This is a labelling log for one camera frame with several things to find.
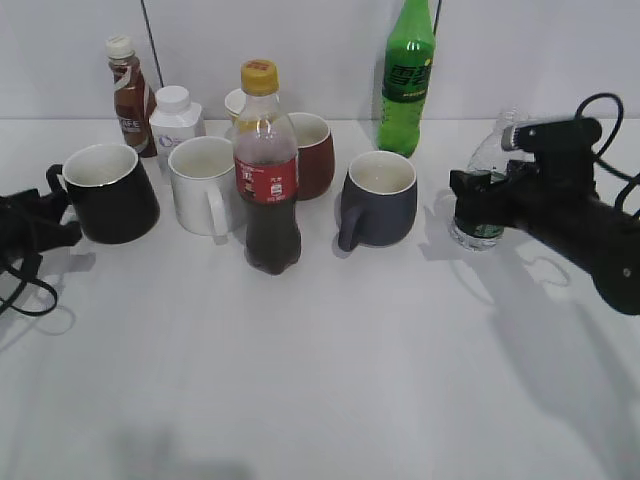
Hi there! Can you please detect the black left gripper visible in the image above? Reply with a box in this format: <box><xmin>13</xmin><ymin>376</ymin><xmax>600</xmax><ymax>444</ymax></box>
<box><xmin>1</xmin><ymin>189</ymin><xmax>82</xmax><ymax>264</ymax></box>

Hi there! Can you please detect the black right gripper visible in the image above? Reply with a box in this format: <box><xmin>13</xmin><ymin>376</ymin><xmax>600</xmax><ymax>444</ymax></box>
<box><xmin>449</xmin><ymin>160</ymin><xmax>639</xmax><ymax>315</ymax></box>

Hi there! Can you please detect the clear water bottle green label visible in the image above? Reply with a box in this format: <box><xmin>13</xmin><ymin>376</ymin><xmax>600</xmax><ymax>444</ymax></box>
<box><xmin>449</xmin><ymin>109</ymin><xmax>528</xmax><ymax>252</ymax></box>

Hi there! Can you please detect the black ceramic mug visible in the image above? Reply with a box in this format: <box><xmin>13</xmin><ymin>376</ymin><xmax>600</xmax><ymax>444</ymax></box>
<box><xmin>46</xmin><ymin>144</ymin><xmax>160</xmax><ymax>245</ymax></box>

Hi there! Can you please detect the yellow paper cup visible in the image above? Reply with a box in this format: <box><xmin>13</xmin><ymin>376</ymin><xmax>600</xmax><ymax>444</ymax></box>
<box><xmin>224</xmin><ymin>88</ymin><xmax>246</xmax><ymax>123</ymax></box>

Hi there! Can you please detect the grey blue ceramic mug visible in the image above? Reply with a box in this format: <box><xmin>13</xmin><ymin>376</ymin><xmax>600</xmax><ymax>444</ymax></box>
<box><xmin>338</xmin><ymin>151</ymin><xmax>418</xmax><ymax>252</ymax></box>

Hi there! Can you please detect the brown coffee drink bottle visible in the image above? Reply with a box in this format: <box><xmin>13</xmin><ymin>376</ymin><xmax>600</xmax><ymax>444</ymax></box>
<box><xmin>106</xmin><ymin>35</ymin><xmax>157</xmax><ymax>158</ymax></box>

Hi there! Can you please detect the white ceramic mug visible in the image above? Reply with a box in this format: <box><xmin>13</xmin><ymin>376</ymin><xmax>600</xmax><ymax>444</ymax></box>
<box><xmin>168</xmin><ymin>136</ymin><xmax>246</xmax><ymax>237</ymax></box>

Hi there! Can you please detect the white plastic milk bottle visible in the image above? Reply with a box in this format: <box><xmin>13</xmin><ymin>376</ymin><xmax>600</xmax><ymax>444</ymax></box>
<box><xmin>149</xmin><ymin>85</ymin><xmax>206</xmax><ymax>178</ymax></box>

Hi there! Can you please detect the green sprite bottle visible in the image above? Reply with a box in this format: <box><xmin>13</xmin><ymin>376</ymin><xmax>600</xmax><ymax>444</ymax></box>
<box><xmin>377</xmin><ymin>0</ymin><xmax>436</xmax><ymax>158</ymax></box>

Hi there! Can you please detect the dark red ceramic mug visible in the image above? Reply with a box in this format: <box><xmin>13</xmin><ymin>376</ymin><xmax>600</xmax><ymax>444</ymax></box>
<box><xmin>289</xmin><ymin>112</ymin><xmax>335</xmax><ymax>201</ymax></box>

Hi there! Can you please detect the cola bottle yellow cap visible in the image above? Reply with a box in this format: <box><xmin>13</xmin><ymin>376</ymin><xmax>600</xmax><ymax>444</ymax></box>
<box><xmin>232</xmin><ymin>59</ymin><xmax>301</xmax><ymax>275</ymax></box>

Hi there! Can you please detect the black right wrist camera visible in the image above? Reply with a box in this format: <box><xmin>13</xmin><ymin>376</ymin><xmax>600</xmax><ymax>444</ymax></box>
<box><xmin>501</xmin><ymin>117</ymin><xmax>602</xmax><ymax>196</ymax></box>

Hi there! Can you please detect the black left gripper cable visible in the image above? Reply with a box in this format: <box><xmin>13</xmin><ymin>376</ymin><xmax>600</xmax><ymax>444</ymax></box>
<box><xmin>0</xmin><ymin>249</ymin><xmax>59</xmax><ymax>318</ymax></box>

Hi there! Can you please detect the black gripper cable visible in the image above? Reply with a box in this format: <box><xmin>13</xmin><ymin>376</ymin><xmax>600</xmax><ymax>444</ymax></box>
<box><xmin>0</xmin><ymin>249</ymin><xmax>59</xmax><ymax>318</ymax></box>
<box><xmin>573</xmin><ymin>91</ymin><xmax>640</xmax><ymax>221</ymax></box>

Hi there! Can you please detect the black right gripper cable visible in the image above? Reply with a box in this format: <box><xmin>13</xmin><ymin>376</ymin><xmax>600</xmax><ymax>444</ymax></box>
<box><xmin>573</xmin><ymin>91</ymin><xmax>640</xmax><ymax>221</ymax></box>

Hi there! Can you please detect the black cable on wall left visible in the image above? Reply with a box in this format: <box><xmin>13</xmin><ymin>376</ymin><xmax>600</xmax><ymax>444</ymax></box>
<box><xmin>140</xmin><ymin>0</ymin><xmax>167</xmax><ymax>90</ymax></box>

